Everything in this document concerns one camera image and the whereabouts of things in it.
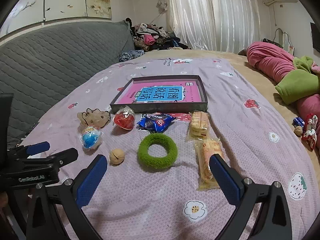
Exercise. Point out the blue cookie packet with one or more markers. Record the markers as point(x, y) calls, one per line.
point(155, 123)

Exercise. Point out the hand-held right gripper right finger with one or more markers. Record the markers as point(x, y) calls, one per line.
point(225, 181)

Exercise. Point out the white sheer curtain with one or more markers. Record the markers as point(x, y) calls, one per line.
point(212, 17)

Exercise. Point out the shallow grey cardboard box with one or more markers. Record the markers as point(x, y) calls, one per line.
point(150, 108)

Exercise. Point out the yellow biscuit packet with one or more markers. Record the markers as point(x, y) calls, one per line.
point(206, 155)
point(198, 126)

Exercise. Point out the pink and blue book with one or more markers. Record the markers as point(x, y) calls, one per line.
point(130, 95)

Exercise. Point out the red and white packet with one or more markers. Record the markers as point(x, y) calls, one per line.
point(310, 132)

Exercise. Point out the walnut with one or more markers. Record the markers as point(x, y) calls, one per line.
point(298, 131)
point(117, 156)

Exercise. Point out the grey quilted headboard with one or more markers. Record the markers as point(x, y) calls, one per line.
point(50, 62)

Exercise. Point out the small blue snack packet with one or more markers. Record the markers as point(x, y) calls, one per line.
point(298, 122)

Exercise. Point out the blue patterned cloth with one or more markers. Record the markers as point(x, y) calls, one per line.
point(130, 55)

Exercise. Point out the pile of clothes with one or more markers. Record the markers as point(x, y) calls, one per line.
point(150, 40)

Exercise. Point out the brown cloth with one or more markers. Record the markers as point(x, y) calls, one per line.
point(242, 52)

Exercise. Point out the black wall television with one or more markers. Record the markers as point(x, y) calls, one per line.
point(315, 37)

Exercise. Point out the purple strawberry-print blanket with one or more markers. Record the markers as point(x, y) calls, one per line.
point(175, 192)

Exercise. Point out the green fleece blanket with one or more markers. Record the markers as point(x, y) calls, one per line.
point(297, 82)

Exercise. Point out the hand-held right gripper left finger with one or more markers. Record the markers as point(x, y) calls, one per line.
point(92, 182)

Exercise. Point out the dark bag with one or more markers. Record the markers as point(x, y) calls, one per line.
point(271, 42)

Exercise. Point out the pink fleece blanket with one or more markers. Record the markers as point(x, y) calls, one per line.
point(270, 62)

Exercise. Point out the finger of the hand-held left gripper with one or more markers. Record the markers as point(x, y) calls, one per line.
point(65, 155)
point(37, 148)

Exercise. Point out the floral wall painting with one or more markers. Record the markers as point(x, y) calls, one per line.
point(75, 0)

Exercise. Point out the red toy egg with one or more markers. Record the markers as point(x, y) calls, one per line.
point(123, 120)

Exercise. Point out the blue toy egg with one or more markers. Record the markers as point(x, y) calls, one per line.
point(90, 138)

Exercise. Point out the clear bear-print plastic bag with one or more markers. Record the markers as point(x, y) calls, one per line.
point(100, 117)

